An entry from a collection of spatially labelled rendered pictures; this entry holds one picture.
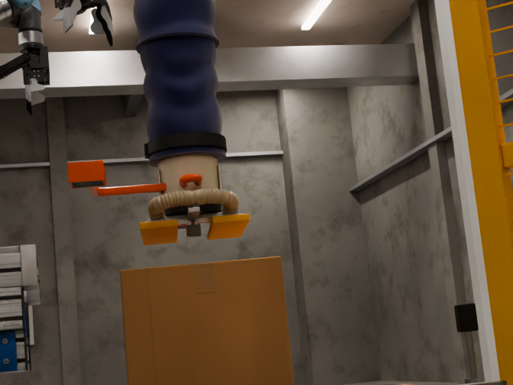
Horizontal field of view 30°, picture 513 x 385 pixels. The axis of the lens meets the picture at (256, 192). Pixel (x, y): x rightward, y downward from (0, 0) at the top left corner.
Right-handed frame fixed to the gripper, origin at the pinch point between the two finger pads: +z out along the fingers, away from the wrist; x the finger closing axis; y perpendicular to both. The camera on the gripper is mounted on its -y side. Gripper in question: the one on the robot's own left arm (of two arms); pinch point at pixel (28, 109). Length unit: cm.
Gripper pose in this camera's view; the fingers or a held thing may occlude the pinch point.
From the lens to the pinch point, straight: 304.5
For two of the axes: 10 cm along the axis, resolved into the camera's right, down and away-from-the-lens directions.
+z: 1.0, 9.8, -1.6
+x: -2.1, 1.8, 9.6
